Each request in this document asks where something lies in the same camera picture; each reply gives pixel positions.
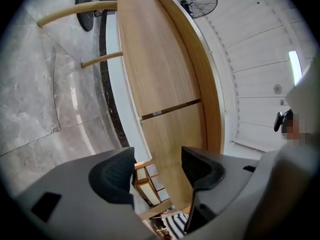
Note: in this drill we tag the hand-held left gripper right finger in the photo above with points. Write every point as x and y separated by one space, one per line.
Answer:
200 170

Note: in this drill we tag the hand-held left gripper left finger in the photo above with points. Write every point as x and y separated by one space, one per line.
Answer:
110 176

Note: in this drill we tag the small wooden coffee table drawer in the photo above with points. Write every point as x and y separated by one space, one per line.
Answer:
175 136

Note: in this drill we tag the wooden coffee table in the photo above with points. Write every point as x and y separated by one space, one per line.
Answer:
201 69

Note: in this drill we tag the wide wooden drawer front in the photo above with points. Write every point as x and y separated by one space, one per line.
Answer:
155 59

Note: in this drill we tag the wooden lattice cabinet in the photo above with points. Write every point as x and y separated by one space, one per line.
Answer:
150 184

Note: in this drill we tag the black and white striped cushion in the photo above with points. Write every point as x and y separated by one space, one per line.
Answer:
176 222

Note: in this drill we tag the person's head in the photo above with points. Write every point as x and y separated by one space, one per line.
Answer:
295 131

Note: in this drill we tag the round ceiling smoke detector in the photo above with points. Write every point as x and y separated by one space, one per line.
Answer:
277 88

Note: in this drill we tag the short wooden table leg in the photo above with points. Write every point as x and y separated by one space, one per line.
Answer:
102 59

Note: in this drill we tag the ceiling strip light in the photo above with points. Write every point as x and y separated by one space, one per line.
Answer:
295 66

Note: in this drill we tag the black standing fan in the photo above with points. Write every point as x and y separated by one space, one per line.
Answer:
85 14

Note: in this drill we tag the black head-worn camera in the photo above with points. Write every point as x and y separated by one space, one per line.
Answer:
278 121

